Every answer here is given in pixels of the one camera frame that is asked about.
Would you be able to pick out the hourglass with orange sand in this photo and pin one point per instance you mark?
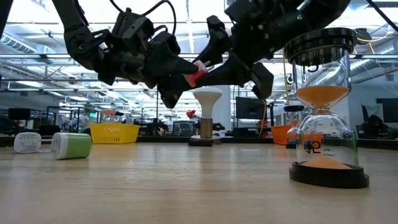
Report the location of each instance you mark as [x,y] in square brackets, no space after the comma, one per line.
[321,96]

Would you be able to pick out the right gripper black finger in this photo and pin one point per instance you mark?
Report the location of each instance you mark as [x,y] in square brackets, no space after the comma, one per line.
[230,73]
[217,54]

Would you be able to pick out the pink capped hourglass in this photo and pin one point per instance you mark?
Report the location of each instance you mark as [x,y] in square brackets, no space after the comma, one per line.
[108,111]

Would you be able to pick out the small black monitor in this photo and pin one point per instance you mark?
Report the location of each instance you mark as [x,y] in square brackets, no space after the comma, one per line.
[18,114]

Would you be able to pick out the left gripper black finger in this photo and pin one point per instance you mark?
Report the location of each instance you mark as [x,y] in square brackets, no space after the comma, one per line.
[174,67]
[174,84]

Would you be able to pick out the green white USB wall charger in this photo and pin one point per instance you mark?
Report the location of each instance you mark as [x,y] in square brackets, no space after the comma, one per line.
[77,146]

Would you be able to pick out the large black monitor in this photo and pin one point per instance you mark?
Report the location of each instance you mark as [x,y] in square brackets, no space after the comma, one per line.
[245,109]

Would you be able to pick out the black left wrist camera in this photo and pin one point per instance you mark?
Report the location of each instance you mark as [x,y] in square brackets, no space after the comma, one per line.
[133,29]

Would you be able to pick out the yellow plastic basket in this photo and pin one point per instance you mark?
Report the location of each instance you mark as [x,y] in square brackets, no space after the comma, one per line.
[113,133]

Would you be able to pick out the pink white USB wall charger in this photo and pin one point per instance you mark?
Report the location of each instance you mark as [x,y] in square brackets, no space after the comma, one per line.
[194,76]

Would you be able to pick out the orange plastic basket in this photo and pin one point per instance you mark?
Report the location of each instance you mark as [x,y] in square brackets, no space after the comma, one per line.
[278,135]

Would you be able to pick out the blue based hourglass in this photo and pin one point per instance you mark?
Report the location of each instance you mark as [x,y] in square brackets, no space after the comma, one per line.
[293,108]

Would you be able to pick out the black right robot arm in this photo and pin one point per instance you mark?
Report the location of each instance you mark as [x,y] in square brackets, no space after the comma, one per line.
[329,9]

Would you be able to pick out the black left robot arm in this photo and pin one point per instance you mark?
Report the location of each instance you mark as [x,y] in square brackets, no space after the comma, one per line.
[70,18]

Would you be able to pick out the white bulb table lamp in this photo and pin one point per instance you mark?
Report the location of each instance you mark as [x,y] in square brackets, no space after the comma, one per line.
[207,96]

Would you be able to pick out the black desk monitor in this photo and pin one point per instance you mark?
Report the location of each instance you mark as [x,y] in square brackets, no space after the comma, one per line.
[388,110]

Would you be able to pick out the white building column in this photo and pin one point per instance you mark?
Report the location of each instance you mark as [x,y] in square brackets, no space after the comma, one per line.
[225,105]

